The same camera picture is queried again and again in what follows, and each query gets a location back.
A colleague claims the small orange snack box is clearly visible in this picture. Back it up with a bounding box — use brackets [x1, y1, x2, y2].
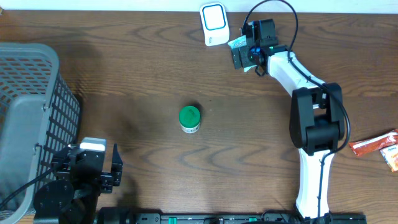
[380, 144, 398, 172]

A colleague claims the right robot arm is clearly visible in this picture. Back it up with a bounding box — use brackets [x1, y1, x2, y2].
[231, 19, 346, 223]

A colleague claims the green lid jar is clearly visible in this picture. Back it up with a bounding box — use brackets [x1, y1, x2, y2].
[179, 106, 201, 134]

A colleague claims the light blue wipes packet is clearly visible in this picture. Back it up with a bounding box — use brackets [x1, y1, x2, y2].
[228, 35, 256, 72]

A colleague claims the red Top chocolate bar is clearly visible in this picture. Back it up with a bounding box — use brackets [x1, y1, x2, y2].
[349, 129, 397, 156]

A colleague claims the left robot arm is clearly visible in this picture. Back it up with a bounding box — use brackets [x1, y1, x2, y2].
[34, 144, 123, 223]

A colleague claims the grey plastic basket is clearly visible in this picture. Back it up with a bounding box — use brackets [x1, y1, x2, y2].
[0, 42, 81, 224]

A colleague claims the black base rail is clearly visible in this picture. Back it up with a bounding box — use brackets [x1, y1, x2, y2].
[93, 207, 367, 224]

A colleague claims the white barcode scanner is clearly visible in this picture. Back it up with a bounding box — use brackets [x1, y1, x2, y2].
[200, 2, 230, 47]

